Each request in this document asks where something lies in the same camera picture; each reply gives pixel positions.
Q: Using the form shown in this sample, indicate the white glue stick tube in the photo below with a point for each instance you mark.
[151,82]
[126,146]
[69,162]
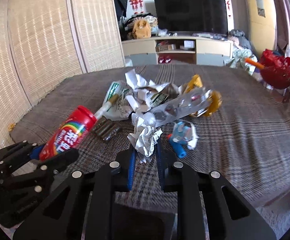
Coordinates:
[106,106]

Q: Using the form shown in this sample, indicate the blue white torn wrapper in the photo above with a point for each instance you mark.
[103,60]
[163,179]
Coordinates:
[184,132]

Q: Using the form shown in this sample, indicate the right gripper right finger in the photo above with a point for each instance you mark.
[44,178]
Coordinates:
[208,205]

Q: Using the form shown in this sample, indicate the dark batteries pack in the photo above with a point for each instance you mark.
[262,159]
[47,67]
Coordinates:
[105,129]

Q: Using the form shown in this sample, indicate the white green medicine bag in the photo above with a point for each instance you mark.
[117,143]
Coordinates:
[120,109]

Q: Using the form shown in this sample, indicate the yellow paper bag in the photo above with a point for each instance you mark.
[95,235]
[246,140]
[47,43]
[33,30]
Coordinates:
[210,100]

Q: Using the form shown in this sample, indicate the beige TV cabinet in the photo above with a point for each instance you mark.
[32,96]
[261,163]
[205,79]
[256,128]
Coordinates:
[187,49]

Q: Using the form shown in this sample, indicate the blue marker pen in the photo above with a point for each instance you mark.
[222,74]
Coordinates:
[178,149]

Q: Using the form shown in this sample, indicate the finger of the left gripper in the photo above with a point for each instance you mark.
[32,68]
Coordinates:
[57,158]
[20,153]

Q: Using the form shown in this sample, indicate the orange carrot stick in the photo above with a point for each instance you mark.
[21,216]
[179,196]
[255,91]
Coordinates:
[256,64]

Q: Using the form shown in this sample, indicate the black flat television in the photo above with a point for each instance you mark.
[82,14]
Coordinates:
[195,16]

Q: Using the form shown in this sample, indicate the white paper ball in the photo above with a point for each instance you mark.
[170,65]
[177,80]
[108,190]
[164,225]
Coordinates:
[143,139]

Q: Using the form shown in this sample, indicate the silver pill blister pack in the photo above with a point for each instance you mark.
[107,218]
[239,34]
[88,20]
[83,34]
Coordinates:
[175,109]

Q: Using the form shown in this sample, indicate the floral cloth pile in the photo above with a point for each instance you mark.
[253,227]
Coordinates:
[242,48]

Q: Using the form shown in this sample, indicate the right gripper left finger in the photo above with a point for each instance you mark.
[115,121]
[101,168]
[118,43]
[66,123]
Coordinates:
[81,206]

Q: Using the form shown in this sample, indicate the red Skittles candy tube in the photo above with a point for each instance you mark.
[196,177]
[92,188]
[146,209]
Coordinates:
[70,133]

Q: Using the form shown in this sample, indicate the white torn paper pieces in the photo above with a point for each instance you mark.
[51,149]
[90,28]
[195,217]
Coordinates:
[145,94]

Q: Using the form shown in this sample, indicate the red plastic fruit basket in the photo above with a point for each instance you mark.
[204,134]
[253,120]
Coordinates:
[276,71]

